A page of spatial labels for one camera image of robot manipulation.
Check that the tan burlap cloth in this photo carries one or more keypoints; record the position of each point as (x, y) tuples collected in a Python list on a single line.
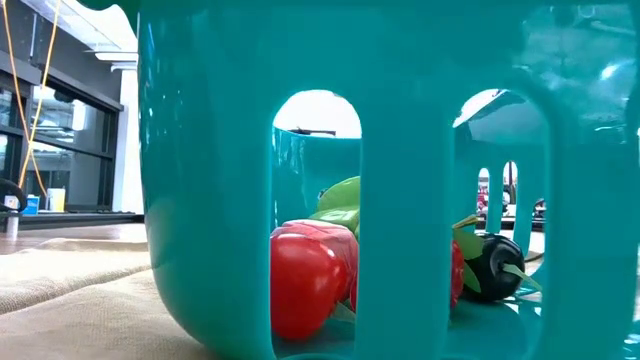
[(75, 320)]

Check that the red toy strawberry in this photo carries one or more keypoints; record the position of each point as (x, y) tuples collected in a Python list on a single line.
[(456, 275)]

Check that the green toy lettuce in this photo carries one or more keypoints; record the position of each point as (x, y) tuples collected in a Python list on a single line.
[(342, 197)]

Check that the red toy cherry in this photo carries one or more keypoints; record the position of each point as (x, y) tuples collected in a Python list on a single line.
[(300, 290)]

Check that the grey metal post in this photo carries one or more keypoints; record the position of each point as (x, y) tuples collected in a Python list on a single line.
[(12, 226)]

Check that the pale yellow cup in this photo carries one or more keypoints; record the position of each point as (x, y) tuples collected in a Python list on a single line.
[(56, 200)]

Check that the black window frame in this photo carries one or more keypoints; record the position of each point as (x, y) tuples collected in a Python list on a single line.
[(107, 150)]

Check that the black table frame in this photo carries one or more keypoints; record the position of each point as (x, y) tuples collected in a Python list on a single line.
[(90, 220)]

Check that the teal plastic slotted basket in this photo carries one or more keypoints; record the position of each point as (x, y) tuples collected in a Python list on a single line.
[(210, 150)]

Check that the blue box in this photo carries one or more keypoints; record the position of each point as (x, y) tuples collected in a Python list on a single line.
[(33, 206)]

